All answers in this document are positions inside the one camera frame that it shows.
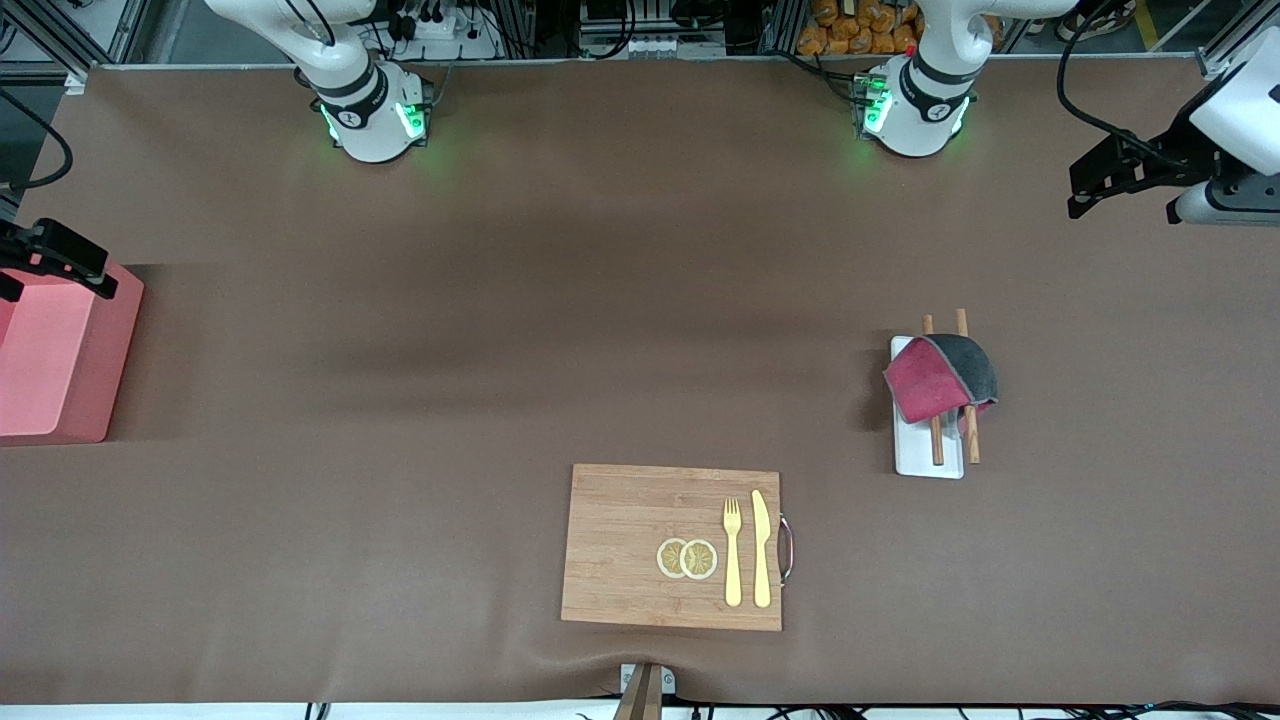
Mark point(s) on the brown wooden chopstick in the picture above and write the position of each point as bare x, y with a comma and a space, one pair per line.
971, 440
937, 445

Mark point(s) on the white rectangular tray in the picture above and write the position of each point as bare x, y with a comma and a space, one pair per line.
915, 450

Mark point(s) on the pink plastic bin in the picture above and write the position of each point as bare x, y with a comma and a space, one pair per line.
50, 360

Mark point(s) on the yellow plastic fork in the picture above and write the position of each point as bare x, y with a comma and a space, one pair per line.
733, 560

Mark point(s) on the red and grey cloth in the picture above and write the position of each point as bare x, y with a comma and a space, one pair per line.
930, 380

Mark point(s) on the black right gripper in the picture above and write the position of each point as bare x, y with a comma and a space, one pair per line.
52, 247

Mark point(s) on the lemon slice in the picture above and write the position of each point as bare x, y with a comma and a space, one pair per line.
668, 558
700, 560

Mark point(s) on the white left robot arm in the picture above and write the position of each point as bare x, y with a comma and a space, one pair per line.
920, 110

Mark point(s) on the aluminium frame rail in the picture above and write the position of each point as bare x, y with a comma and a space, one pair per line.
60, 40
1235, 50

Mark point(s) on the wooden cutting board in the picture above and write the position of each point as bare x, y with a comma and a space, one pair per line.
630, 550

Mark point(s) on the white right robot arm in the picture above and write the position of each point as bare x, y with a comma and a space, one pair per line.
370, 110

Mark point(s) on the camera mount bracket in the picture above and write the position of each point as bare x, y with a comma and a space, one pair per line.
645, 690

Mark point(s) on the white terminal box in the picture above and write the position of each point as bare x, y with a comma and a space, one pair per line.
650, 45

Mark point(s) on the pile of orange items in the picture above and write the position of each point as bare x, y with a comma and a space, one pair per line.
855, 30

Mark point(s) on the yellow plastic knife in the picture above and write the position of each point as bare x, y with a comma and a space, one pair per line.
762, 550

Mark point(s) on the white power strip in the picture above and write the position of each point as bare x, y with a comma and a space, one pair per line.
440, 40

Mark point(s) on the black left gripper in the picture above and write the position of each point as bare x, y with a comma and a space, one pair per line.
1166, 152

